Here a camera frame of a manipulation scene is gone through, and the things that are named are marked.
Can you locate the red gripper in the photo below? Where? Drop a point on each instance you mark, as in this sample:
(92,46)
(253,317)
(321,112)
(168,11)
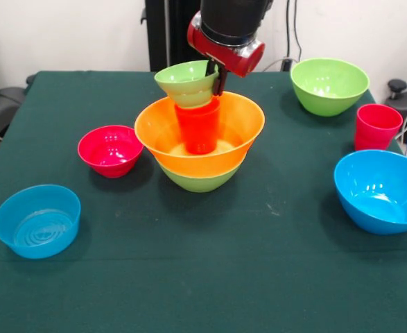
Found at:
(238,59)

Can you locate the small green plastic bowl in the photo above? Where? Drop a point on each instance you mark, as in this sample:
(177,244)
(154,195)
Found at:
(186,90)

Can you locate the orange plastic cup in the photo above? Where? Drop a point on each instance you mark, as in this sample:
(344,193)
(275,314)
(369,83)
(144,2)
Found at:
(198,128)

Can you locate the large orange plastic bowl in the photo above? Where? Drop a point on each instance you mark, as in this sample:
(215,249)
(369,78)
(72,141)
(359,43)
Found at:
(154,121)

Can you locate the large green plastic bowl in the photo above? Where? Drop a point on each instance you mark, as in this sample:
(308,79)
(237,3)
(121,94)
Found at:
(329,102)
(199,184)

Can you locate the small pink plastic bowl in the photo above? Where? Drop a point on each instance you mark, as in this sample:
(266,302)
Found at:
(109,166)

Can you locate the large blue plastic bowl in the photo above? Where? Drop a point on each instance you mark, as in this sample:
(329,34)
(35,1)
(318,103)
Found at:
(362,215)

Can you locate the small blue plastic bowl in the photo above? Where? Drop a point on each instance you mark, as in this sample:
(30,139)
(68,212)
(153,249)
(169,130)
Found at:
(36,246)

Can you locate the black plug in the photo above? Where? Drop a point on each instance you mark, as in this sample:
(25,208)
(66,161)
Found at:
(287,64)

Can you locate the red plastic cup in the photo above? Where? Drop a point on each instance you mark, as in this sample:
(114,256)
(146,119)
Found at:
(376,137)

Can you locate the black round knob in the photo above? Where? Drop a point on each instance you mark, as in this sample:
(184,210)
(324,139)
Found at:
(396,85)

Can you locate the dark green table cloth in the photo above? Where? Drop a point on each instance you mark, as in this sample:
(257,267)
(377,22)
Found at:
(258,277)

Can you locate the black chair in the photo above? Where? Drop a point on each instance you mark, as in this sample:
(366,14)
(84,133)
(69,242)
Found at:
(2,104)

